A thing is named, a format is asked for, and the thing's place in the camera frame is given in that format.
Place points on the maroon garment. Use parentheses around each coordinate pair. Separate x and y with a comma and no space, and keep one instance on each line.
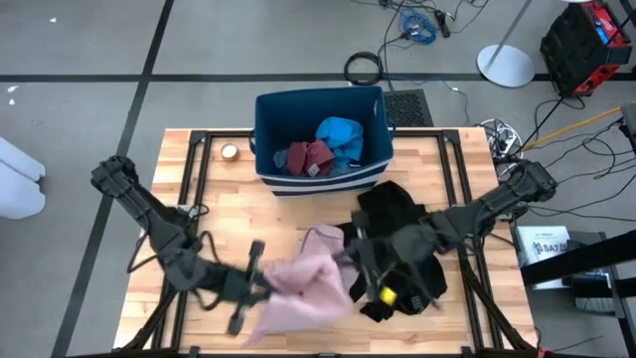
(300,158)

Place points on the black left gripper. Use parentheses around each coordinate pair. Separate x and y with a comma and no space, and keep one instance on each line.
(236,288)

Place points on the black red tool case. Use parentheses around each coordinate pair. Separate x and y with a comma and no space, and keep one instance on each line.
(571,50)

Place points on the white printed cardboard box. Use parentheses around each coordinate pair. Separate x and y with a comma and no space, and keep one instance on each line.
(546,243)

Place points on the bright blue fleece garment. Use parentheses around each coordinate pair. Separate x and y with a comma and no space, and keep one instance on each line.
(343,136)

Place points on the black perforated floor mat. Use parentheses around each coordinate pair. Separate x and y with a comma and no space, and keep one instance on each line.
(407,109)

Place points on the yellow tag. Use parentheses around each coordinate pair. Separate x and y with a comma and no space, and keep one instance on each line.
(388,295)

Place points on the white rounded object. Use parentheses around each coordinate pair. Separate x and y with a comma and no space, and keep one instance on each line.
(20,194)

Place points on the black metal stand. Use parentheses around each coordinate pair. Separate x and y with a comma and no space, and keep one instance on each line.
(576,261)

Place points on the pink woven shirt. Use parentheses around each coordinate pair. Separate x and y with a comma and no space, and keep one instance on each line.
(308,293)

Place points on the black knit garment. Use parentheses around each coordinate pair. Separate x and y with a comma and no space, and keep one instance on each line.
(392,209)

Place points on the blue white-striped fabric bin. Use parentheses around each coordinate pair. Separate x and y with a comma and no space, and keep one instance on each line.
(278,114)

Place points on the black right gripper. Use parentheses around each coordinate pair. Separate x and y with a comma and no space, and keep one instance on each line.
(412,243)

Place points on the black metal table frame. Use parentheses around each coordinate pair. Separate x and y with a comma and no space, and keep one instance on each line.
(218,133)

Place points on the white round lamp stand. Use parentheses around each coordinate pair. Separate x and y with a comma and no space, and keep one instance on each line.
(507,67)

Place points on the yellow wooden stick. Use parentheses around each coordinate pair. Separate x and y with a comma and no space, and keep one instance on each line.
(571,128)

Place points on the black power strip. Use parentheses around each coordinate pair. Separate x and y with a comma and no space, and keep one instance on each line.
(442,22)

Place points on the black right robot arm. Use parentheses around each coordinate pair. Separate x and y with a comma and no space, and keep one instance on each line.
(497,201)

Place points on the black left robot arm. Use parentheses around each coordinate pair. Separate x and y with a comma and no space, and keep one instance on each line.
(149,219)

